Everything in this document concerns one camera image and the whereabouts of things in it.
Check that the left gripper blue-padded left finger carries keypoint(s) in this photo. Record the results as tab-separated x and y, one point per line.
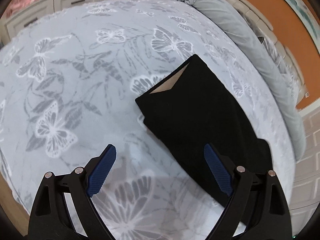
50	218

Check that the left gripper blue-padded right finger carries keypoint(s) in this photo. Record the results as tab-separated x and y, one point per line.
256	208

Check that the black pants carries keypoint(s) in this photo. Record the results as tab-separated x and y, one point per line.
191	108

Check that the white wardrobe doors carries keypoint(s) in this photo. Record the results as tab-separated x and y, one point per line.
305	193

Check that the grey butterfly bedspread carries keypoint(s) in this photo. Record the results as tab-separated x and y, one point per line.
68	88

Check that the butterfly print pillow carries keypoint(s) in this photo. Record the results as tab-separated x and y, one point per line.
286	70

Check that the beige padded headboard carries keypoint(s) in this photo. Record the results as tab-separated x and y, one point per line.
263	28

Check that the grey folded duvet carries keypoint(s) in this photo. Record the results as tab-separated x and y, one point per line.
225	16

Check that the white drawer cabinet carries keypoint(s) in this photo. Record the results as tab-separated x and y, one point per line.
62	2

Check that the framed wall picture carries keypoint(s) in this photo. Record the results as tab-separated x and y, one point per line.
307	18

